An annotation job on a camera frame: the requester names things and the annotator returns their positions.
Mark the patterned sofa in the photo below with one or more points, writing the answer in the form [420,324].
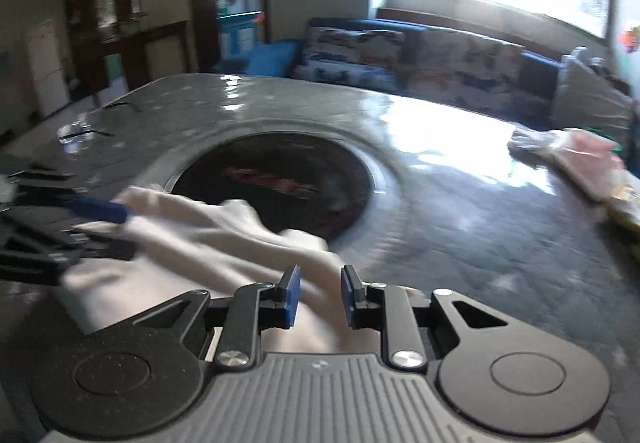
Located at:
[430,58]

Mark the white refrigerator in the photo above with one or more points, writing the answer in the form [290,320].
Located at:
[46,65]

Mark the dark wooden cabinet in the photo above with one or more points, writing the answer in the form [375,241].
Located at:
[130,18]

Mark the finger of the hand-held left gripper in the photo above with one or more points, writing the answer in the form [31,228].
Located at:
[85,243]
[100,209]

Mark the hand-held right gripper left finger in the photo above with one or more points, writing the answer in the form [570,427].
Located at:
[291,295]

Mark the round black table cooktop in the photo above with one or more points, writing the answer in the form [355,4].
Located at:
[280,185]

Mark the clear plastic wrapper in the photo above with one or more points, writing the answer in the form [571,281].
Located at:
[75,130]

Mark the blue cushion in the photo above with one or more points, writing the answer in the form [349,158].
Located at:
[270,57]

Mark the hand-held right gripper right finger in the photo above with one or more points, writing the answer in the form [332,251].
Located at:
[348,298]

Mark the white cloth garment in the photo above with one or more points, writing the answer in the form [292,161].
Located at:
[210,248]

